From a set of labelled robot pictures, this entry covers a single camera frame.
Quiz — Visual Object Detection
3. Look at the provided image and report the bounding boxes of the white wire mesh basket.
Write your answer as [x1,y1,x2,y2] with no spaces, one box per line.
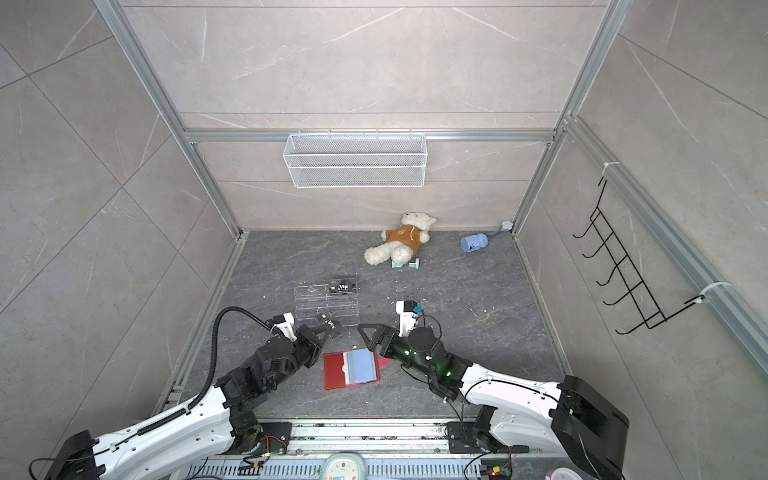
[283,133,428,188]

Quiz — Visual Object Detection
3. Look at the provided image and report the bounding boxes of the clear acrylic organizer tray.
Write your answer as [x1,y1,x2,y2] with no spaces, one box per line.
[294,281,360,327]

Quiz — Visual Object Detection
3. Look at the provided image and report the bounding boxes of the white round timer device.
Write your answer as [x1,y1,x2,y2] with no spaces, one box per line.
[319,452,367,480]

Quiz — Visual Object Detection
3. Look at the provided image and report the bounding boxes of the black VIP credit card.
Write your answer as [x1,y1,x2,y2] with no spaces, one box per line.
[328,283,357,297]

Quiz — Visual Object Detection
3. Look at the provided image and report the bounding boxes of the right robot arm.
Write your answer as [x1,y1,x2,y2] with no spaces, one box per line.
[358,323,630,479]

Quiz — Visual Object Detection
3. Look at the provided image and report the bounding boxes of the red leather card holder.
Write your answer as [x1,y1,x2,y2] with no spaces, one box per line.
[323,349,392,391]

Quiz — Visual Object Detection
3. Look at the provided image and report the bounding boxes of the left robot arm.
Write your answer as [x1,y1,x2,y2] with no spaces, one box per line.
[46,314,340,479]

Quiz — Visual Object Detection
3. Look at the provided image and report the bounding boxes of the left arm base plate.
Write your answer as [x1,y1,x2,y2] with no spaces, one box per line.
[233,421,293,455]

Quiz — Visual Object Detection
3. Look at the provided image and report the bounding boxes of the teal small dumbbell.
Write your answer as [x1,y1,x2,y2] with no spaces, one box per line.
[391,257,420,270]

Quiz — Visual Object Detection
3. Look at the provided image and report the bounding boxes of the pink white round object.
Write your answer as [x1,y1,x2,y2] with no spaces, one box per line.
[546,467,583,480]

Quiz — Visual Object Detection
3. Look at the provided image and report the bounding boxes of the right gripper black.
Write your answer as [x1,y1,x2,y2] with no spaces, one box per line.
[359,324,438,382]

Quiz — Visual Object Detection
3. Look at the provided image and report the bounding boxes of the white teddy bear orange shirt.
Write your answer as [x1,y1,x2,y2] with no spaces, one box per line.
[364,212,437,266]

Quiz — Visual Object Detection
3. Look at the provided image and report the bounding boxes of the blue cylindrical cup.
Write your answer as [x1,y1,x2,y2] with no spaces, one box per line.
[460,233,489,253]

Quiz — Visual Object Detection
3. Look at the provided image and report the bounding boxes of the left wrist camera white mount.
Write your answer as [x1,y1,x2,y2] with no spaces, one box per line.
[271,312,296,342]

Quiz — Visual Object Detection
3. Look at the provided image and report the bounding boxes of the black wire hook rack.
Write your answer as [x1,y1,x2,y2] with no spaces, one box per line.
[571,177,706,336]

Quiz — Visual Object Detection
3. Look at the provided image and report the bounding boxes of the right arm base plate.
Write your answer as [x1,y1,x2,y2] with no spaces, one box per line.
[444,421,531,454]

